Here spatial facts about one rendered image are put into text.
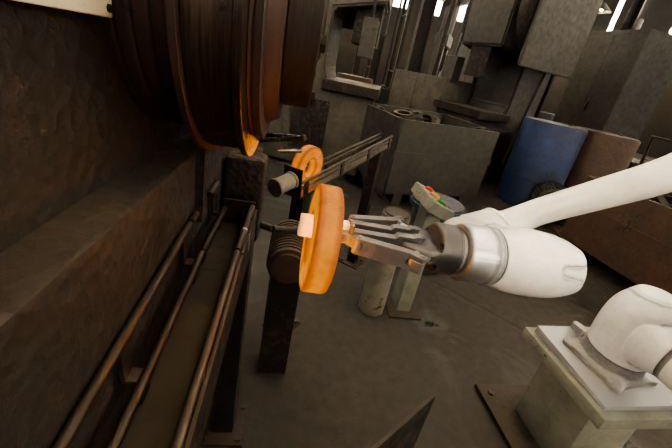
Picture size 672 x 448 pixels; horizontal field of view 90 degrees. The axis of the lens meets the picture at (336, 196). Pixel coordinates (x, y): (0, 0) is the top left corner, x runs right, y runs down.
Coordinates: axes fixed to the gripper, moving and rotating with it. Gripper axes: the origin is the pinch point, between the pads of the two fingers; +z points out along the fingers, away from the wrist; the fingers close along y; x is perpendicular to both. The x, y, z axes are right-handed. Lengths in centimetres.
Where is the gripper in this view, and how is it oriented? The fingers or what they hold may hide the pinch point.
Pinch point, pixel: (323, 228)
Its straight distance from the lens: 47.8
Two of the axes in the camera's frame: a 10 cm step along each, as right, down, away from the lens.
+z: -9.7, -1.8, -1.7
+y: -0.9, -3.9, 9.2
